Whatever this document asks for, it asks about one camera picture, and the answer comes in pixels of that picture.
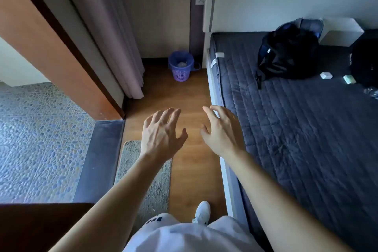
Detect person's left hand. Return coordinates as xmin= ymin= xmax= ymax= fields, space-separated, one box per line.
xmin=140 ymin=108 xmax=188 ymax=163

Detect person's right hand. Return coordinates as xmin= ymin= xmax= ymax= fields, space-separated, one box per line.
xmin=200 ymin=105 xmax=247 ymax=158

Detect person's right forearm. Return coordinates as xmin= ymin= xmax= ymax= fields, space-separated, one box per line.
xmin=220 ymin=148 xmax=353 ymax=252

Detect person's left forearm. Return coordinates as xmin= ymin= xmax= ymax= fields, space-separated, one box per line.
xmin=49 ymin=152 xmax=173 ymax=252

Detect purple plastic waste basket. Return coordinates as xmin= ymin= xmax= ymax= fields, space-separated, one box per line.
xmin=168 ymin=51 xmax=201 ymax=82

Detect grey floor mat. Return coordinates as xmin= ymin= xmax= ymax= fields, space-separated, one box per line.
xmin=115 ymin=140 xmax=172 ymax=233

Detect dark grey door threshold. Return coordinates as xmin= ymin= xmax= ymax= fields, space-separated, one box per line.
xmin=73 ymin=119 xmax=125 ymax=204

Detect white mattress tag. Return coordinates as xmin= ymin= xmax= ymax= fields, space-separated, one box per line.
xmin=210 ymin=52 xmax=225 ymax=69

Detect white shoe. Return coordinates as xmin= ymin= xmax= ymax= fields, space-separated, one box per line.
xmin=192 ymin=201 xmax=211 ymax=226

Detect dark grey quilted mattress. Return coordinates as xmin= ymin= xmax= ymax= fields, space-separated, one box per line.
xmin=208 ymin=31 xmax=378 ymax=252

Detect pale curtain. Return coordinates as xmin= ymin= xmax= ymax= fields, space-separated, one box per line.
xmin=52 ymin=0 xmax=145 ymax=99

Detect white shorts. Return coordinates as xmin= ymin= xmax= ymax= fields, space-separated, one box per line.
xmin=122 ymin=213 xmax=265 ymax=252

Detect black backpack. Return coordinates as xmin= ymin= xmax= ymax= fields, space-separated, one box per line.
xmin=255 ymin=18 xmax=325 ymax=90

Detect brown wooden door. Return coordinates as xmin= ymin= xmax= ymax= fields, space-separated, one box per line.
xmin=0 ymin=0 xmax=126 ymax=121

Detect dark brown wooden panel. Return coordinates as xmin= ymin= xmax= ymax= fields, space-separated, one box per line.
xmin=0 ymin=203 xmax=95 ymax=252

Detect large white box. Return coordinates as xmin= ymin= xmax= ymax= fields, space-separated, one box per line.
xmin=318 ymin=18 xmax=365 ymax=47

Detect clear plastic bottle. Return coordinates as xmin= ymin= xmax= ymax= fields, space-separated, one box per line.
xmin=363 ymin=86 xmax=378 ymax=99

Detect black bag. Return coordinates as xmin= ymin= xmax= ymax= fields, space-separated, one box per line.
xmin=350 ymin=29 xmax=378 ymax=89

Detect white bed frame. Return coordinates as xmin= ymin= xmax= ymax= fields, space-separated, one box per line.
xmin=202 ymin=0 xmax=251 ymax=233

